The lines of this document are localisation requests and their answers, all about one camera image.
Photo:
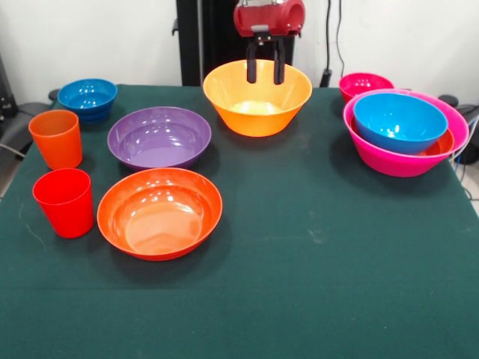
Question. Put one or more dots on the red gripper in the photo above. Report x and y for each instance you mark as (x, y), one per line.
(269, 18)

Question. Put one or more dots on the orange plastic bowl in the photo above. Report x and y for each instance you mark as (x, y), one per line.
(258, 112)

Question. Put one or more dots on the purple plastic bowl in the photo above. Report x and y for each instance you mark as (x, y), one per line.
(159, 138)

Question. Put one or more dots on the light blue plastic bowl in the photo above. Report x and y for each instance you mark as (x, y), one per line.
(400, 119)

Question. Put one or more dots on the large magenta plastic bowl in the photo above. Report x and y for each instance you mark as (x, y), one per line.
(393, 166)

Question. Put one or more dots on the orange-red plastic bowl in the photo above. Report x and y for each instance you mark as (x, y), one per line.
(159, 224)
(438, 147)

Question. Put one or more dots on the small magenta plastic bowl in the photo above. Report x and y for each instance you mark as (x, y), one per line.
(365, 84)

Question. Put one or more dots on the small dark blue bowl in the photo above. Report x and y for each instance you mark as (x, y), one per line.
(88, 101)

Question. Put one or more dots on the black office chair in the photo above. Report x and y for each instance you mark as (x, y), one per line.
(15, 131)
(451, 101)

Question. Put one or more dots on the orange plastic cup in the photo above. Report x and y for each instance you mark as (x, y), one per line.
(56, 142)

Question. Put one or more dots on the dark green table cloth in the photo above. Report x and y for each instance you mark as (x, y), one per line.
(243, 306)

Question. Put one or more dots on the red plastic cup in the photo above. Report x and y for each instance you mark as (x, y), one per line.
(63, 209)

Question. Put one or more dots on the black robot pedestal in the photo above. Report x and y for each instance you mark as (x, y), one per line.
(209, 37)

